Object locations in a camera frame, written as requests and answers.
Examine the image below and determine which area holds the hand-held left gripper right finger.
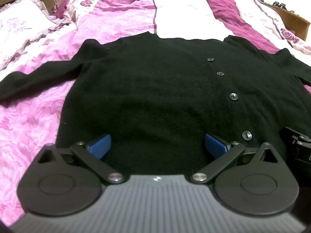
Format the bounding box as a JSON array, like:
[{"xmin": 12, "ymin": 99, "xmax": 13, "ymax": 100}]
[{"xmin": 191, "ymin": 133, "xmax": 280, "ymax": 184}]

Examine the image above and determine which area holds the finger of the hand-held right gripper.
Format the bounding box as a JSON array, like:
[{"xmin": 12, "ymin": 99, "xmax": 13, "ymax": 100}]
[{"xmin": 279, "ymin": 126, "xmax": 311, "ymax": 149}]

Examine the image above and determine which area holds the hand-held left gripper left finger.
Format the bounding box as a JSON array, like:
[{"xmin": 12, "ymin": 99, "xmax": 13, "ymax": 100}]
[{"xmin": 36, "ymin": 134, "xmax": 125, "ymax": 184}]

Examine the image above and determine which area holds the black button cardigan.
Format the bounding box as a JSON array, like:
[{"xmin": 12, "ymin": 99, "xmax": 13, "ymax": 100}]
[{"xmin": 0, "ymin": 31, "xmax": 311, "ymax": 175}]

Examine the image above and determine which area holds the small dark shelf clutter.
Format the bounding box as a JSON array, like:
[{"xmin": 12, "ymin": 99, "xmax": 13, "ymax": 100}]
[{"xmin": 273, "ymin": 2, "xmax": 295, "ymax": 14}]

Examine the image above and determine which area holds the pink purple floral bedspread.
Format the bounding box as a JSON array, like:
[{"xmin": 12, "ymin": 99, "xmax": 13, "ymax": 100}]
[{"xmin": 0, "ymin": 0, "xmax": 311, "ymax": 226}]

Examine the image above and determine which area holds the pale floral ruffled pillow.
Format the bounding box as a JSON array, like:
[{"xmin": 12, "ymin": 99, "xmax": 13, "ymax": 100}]
[{"xmin": 0, "ymin": 0, "xmax": 71, "ymax": 71}]

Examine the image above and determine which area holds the wooden bed frame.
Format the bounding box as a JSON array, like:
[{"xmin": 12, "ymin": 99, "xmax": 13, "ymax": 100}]
[{"xmin": 204, "ymin": 0, "xmax": 311, "ymax": 42}]

